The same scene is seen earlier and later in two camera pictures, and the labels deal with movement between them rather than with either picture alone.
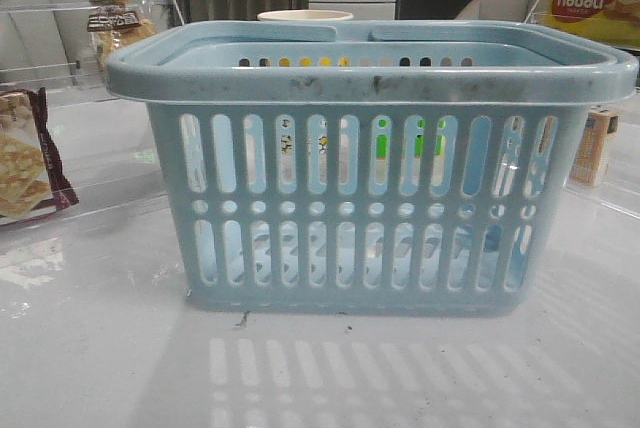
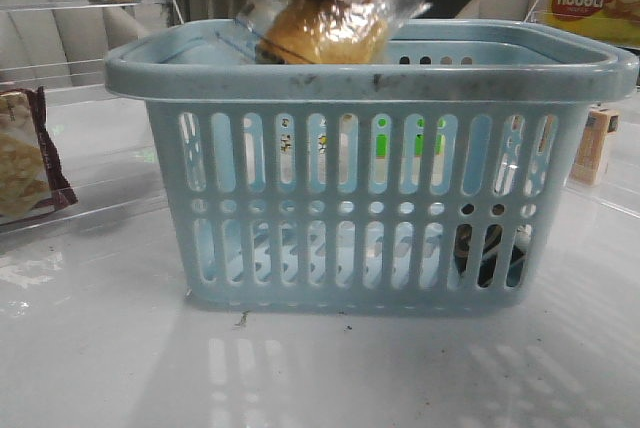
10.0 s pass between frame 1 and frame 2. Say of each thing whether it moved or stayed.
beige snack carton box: stayed
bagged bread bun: moved
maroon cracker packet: stayed
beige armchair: stayed
